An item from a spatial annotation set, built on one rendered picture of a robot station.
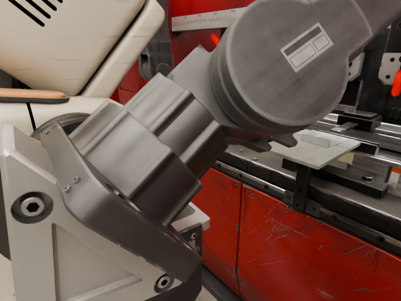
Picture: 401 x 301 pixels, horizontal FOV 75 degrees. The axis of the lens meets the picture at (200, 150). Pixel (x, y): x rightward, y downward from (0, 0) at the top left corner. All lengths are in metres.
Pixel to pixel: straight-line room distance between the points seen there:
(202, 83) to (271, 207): 0.86
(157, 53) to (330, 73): 0.48
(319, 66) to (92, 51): 0.19
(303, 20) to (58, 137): 0.16
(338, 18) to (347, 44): 0.02
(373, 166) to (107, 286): 0.83
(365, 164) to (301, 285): 0.48
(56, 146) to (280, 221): 0.90
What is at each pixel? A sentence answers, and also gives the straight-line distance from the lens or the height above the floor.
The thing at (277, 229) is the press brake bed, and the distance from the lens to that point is 1.03.
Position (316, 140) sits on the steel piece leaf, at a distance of 0.83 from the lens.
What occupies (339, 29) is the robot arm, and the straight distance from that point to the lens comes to 0.19.
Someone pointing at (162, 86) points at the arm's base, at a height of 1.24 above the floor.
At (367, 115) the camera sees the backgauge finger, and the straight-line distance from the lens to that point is 1.14.
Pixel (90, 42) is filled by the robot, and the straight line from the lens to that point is 0.27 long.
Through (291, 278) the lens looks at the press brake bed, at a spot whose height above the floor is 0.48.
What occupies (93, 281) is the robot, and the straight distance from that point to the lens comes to 0.18.
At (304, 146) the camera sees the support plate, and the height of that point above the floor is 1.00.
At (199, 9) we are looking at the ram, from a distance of 1.29.
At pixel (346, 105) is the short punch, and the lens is 0.93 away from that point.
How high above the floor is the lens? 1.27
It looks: 22 degrees down
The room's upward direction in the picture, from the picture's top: straight up
